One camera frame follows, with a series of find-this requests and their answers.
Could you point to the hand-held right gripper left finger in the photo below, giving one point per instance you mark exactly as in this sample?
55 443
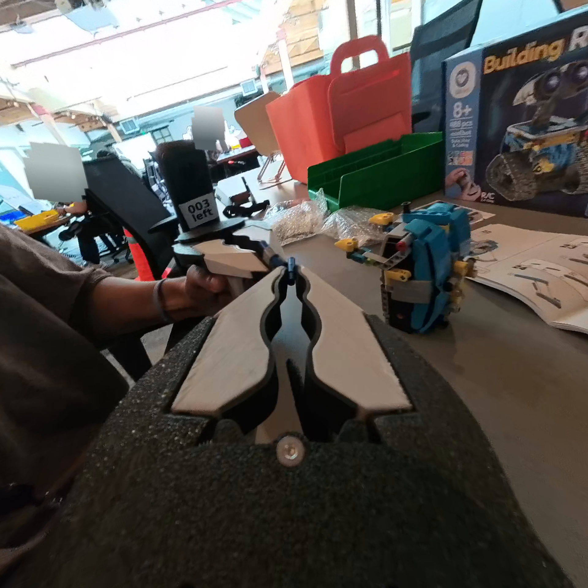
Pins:
225 367

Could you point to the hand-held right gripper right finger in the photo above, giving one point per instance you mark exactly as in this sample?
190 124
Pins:
353 363

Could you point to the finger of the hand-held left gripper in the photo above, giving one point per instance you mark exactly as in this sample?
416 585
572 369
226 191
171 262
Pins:
229 262
262 239

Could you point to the toy brick robot model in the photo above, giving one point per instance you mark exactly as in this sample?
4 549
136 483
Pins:
427 266

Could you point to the person's left forearm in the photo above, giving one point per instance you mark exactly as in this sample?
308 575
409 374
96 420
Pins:
128 298

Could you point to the person's left hand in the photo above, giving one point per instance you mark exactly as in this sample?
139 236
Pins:
202 294

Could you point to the small white box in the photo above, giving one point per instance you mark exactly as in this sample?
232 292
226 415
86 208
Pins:
234 190

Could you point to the black office chair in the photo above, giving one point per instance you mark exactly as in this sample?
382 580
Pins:
124 197
441 46

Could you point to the grey wristband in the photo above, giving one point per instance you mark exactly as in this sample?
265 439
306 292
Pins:
161 298

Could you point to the orange storage bin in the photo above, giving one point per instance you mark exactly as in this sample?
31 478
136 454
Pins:
312 128

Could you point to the green storage bin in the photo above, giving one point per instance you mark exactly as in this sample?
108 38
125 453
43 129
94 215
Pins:
390 179

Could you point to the yellow storage bin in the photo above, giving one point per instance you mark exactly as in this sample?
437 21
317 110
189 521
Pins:
36 220

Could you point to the person's brown shirt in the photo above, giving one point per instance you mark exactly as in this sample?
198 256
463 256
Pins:
46 367

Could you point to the sticker sheet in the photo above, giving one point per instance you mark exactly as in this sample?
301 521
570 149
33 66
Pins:
477 213

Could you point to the instruction booklet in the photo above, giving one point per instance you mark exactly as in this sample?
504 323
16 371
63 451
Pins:
537 271

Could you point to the blue toy set box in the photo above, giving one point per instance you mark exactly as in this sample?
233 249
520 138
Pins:
528 138

